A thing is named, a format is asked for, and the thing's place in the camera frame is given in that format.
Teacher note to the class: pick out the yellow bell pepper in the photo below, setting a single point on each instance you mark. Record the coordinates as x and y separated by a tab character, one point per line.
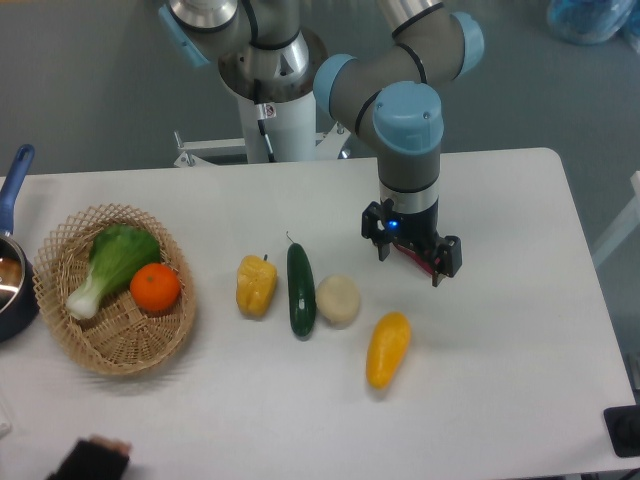
256	281

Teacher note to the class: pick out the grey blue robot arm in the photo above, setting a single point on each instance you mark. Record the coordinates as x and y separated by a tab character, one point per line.
390	103

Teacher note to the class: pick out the orange fruit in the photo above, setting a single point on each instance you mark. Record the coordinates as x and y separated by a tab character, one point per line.
155	287

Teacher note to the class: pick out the blue plastic bag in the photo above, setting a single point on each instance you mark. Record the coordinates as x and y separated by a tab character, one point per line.
589	23

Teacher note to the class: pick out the hand in black glove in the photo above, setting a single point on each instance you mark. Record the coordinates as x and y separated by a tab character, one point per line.
94	458

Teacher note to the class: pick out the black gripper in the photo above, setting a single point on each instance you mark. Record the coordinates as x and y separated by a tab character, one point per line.
415	236

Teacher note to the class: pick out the woven wicker basket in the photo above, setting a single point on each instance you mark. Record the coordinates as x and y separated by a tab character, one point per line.
121	339

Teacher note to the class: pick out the yellow mango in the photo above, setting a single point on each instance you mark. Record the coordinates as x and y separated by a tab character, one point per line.
387	348

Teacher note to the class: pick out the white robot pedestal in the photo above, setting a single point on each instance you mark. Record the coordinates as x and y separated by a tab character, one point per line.
273	89

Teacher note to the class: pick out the green bok choy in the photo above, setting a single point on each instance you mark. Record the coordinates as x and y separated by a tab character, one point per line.
118	252

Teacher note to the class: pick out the blue saucepan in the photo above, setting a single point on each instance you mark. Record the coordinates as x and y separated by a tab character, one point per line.
18	303

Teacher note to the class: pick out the pale round potato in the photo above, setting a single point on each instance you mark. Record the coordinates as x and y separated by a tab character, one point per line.
338	300

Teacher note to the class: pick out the white frame at right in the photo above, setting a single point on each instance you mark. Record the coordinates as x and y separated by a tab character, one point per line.
619	229

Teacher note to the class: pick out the black device at edge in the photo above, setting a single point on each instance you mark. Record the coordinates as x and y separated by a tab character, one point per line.
623	429

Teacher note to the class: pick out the dark green cucumber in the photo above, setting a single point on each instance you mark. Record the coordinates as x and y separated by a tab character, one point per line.
301	291

